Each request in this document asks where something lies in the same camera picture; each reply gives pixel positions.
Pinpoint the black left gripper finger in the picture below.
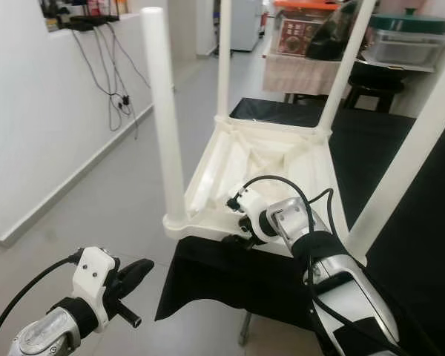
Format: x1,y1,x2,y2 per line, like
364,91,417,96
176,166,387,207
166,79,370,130
113,258,156,299

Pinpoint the white plastic children table top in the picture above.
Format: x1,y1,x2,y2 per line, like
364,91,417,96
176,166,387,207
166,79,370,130
163,115,368,264

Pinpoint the beige side table cloth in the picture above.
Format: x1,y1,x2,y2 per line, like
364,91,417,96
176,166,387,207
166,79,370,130
263,53,349,96

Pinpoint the orange lidded storage box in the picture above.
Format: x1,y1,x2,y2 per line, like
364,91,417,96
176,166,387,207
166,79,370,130
271,0,338,59

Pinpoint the grey cabinet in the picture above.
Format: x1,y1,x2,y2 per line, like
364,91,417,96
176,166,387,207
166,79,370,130
230,0,264,53

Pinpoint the clear plastic storage container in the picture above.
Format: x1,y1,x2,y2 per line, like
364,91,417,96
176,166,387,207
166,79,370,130
363,31,445,69

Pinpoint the green pot lid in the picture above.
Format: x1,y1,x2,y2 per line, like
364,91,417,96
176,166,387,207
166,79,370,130
371,9,445,34

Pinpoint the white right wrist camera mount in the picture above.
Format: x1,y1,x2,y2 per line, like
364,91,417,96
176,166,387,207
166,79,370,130
226,185,275,242

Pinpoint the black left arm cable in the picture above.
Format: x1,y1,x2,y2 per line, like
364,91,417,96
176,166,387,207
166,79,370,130
0,252,82,349

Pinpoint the black wall cable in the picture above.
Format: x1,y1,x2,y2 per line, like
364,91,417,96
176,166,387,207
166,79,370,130
70,22,156,140

